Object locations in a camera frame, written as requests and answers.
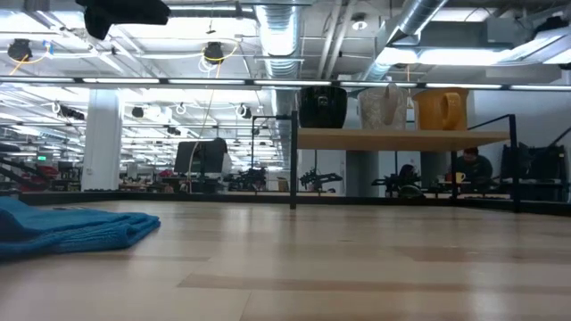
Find black ceiling-hung device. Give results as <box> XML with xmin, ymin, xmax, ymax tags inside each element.
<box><xmin>203</xmin><ymin>41</ymin><xmax>226</xmax><ymax>64</ymax></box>
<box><xmin>6</xmin><ymin>38</ymin><xmax>33</xmax><ymax>62</ymax></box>

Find wooden shelf with black legs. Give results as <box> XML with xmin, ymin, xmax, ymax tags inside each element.
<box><xmin>288</xmin><ymin>111</ymin><xmax>521</xmax><ymax>214</ymax></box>

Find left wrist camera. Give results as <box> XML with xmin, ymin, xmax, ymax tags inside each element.
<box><xmin>83</xmin><ymin>6</ymin><xmax>113</xmax><ymax>42</ymax></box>

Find black metal frame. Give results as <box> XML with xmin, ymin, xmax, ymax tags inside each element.
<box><xmin>251</xmin><ymin>114</ymin><xmax>319</xmax><ymax>173</ymax></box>

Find black right frame rails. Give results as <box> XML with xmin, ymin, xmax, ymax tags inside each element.
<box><xmin>445</xmin><ymin>194</ymin><xmax>571</xmax><ymax>218</ymax></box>

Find yellow mug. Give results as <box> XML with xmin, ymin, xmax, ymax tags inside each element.
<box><xmin>411</xmin><ymin>87</ymin><xmax>470</xmax><ymax>132</ymax></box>

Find dark background monitor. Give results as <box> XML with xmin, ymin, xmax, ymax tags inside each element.
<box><xmin>173</xmin><ymin>136</ymin><xmax>229</xmax><ymax>176</ymax></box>

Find black rear frame crossbar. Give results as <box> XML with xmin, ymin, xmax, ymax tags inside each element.
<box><xmin>20</xmin><ymin>190</ymin><xmax>451</xmax><ymax>209</ymax></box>

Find silver ventilation duct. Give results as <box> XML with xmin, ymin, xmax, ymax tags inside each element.
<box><xmin>356</xmin><ymin>0</ymin><xmax>450</xmax><ymax>84</ymax></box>
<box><xmin>253</xmin><ymin>0</ymin><xmax>304</xmax><ymax>81</ymax></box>

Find white pillar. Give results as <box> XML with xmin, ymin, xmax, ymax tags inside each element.
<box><xmin>81</xmin><ymin>88</ymin><xmax>125</xmax><ymax>192</ymax></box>

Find person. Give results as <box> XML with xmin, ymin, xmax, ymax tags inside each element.
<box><xmin>453</xmin><ymin>147</ymin><xmax>494</xmax><ymax>184</ymax></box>

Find blue folded cloth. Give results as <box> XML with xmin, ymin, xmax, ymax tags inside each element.
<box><xmin>0</xmin><ymin>197</ymin><xmax>161</xmax><ymax>260</ymax></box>

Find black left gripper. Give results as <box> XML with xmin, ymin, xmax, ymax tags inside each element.
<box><xmin>74</xmin><ymin>0</ymin><xmax>172</xmax><ymax>27</ymax></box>

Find long overhead light bar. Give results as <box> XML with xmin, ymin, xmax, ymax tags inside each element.
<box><xmin>0</xmin><ymin>76</ymin><xmax>571</xmax><ymax>93</ymax></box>

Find grey speckled mug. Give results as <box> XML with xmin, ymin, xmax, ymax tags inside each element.
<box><xmin>357</xmin><ymin>82</ymin><xmax>409</xmax><ymax>131</ymax></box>

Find black glossy mug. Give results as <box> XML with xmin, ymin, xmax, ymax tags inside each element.
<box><xmin>297</xmin><ymin>86</ymin><xmax>349</xmax><ymax>130</ymax></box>

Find black equipment rack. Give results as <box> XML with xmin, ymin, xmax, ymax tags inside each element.
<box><xmin>499</xmin><ymin>143</ymin><xmax>570</xmax><ymax>201</ymax></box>

